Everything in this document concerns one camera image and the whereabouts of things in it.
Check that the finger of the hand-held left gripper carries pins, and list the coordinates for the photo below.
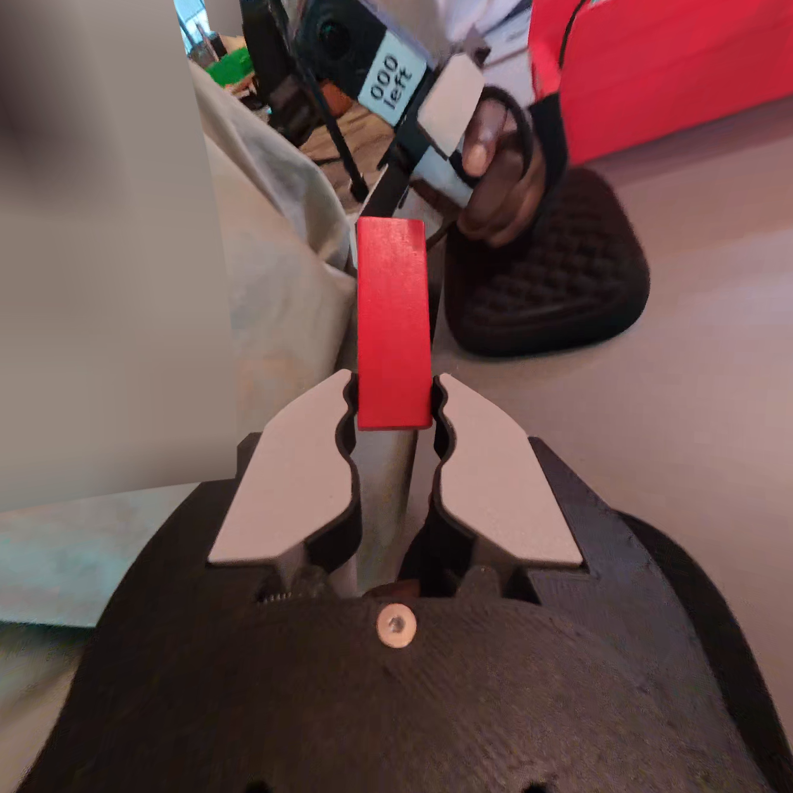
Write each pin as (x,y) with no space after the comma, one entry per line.
(396,179)
(341,133)

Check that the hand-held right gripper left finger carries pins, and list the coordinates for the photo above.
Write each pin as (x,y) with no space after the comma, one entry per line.
(285,489)

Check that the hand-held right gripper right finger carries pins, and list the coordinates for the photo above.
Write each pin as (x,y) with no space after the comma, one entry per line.
(502,489)

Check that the red wooden block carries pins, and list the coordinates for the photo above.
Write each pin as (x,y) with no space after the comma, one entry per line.
(393,322)

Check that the red plastic bin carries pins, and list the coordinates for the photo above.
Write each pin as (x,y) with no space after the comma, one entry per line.
(669,74)

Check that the person's left hand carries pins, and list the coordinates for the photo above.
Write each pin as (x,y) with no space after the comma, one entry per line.
(505,204)

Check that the green plastic bin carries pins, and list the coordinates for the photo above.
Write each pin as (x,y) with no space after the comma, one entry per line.
(232,65)

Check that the beige cloth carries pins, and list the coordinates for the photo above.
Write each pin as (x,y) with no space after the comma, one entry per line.
(279,248)

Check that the black quilted mat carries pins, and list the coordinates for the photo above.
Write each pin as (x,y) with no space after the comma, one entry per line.
(557,291)

